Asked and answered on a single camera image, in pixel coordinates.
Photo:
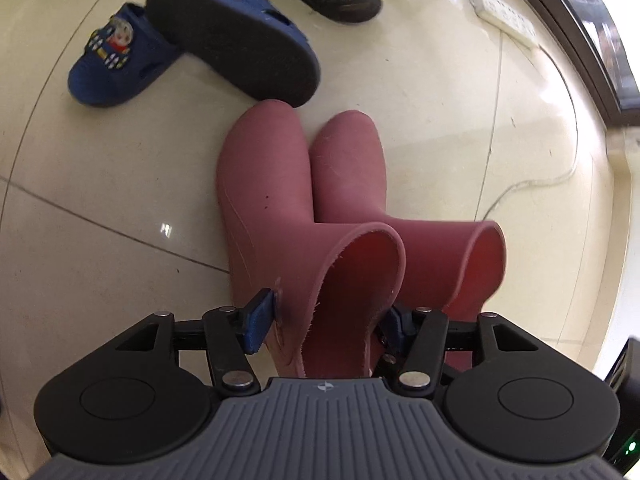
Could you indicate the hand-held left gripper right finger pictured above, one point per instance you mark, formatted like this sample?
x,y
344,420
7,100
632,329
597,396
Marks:
x,y
398,324

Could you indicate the blue cartoon slipper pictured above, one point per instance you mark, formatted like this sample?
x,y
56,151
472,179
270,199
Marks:
x,y
135,60
225,35

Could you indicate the pink rubber rain boot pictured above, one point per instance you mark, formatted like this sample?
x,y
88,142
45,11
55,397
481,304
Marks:
x,y
350,170
260,185

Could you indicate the white power strip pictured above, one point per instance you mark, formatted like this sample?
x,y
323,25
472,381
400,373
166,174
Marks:
x,y
500,12

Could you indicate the dark framed glass window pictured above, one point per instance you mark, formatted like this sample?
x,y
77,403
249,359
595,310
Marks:
x,y
560,15

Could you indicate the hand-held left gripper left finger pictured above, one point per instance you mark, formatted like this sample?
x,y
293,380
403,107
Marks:
x,y
260,321

